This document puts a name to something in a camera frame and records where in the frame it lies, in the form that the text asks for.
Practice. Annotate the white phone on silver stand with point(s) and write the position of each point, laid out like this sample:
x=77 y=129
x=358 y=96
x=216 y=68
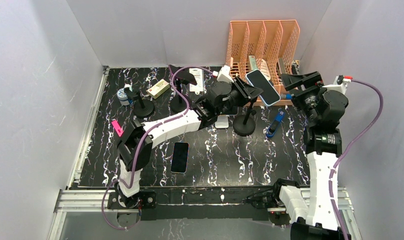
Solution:
x=231 y=112

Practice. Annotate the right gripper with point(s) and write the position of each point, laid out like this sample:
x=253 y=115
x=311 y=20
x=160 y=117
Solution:
x=292 y=81

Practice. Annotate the black round-base phone stand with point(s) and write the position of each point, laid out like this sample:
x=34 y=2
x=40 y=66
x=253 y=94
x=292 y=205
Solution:
x=142 y=108

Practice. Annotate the white-edged black smartphone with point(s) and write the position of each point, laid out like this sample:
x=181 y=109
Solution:
x=179 y=158

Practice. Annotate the orange file organizer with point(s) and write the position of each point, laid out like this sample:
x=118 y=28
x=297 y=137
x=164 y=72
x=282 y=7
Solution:
x=271 y=43

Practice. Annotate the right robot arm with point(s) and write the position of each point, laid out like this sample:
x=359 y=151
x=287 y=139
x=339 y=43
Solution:
x=323 y=105

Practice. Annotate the beige small box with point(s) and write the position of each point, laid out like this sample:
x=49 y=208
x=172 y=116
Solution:
x=158 y=89

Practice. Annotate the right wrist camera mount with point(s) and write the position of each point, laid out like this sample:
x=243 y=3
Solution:
x=340 y=84

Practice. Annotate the blue white tape roll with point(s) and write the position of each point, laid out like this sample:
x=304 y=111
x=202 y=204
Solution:
x=122 y=96

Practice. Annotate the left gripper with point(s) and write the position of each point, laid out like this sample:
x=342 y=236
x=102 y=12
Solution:
x=245 y=92

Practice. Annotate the white labelled package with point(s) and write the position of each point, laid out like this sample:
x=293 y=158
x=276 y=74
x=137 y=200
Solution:
x=198 y=74

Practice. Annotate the pink marker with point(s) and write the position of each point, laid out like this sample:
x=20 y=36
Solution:
x=116 y=126

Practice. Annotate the black base frame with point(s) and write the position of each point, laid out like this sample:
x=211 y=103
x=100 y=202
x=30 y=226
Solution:
x=258 y=203

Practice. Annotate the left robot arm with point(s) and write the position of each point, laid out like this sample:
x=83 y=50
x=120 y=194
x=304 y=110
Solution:
x=136 y=143

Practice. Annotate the light blue phone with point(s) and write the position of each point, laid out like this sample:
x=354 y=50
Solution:
x=269 y=95

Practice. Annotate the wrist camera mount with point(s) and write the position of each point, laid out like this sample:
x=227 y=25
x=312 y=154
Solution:
x=223 y=75
x=340 y=84

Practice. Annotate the silver desktop phone stand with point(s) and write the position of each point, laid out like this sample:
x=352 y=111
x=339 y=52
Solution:
x=222 y=122

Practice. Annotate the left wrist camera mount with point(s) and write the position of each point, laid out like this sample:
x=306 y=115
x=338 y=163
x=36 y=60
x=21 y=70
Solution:
x=223 y=75

